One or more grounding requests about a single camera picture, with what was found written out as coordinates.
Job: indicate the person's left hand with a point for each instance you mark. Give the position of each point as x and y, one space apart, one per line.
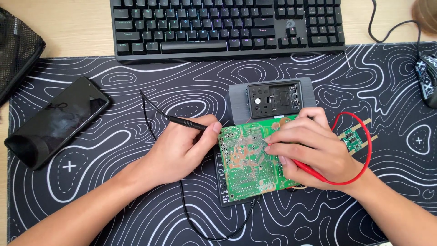
174 153

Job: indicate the person's right hand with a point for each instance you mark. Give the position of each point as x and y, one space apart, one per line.
321 153

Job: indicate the red test probe with lead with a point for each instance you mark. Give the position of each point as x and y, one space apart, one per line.
309 172

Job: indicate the black test probe with lead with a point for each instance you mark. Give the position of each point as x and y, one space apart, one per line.
187 123

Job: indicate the large green circuit board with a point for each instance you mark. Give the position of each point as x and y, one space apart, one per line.
247 160

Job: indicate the small green circuit board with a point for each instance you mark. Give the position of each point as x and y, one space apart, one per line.
353 138

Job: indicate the black digital multimeter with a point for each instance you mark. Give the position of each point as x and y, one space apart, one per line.
222 191

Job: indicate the black electronic module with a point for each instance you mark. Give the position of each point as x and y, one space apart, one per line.
275 99

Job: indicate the black contour-pattern desk mat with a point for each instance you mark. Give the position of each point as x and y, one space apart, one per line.
136 85

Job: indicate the grey plastic case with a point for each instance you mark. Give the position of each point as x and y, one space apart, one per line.
237 102

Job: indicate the black smartphone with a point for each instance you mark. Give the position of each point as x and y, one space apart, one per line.
58 123

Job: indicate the black patterned computer mouse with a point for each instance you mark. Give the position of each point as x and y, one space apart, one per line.
428 80

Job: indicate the black mechanical keyboard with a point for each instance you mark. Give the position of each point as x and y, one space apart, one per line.
218 27

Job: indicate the brown cup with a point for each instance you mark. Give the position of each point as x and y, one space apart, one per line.
425 13

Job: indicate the black mesh bag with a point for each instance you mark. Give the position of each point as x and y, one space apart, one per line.
17 58

